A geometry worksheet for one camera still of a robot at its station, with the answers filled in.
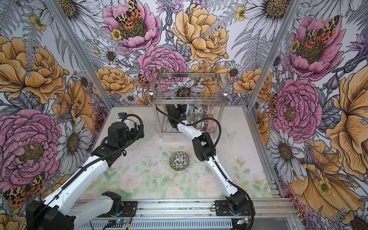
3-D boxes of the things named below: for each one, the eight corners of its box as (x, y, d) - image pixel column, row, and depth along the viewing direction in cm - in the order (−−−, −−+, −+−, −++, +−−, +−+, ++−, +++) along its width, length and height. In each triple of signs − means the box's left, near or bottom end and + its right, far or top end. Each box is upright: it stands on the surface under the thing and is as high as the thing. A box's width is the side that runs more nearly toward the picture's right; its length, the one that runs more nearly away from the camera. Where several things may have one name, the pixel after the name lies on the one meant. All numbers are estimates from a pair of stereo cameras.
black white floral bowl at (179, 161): (168, 166, 91) (167, 162, 87) (175, 153, 97) (175, 149, 93) (184, 173, 88) (183, 170, 84) (190, 159, 94) (191, 156, 90)
